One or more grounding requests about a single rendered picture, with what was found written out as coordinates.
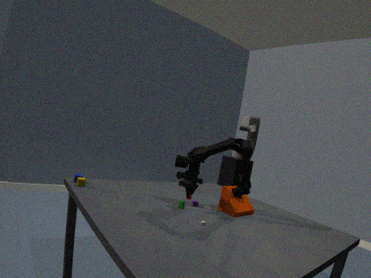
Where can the small yellow block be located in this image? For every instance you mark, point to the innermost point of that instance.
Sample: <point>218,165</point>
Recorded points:
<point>81,182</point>

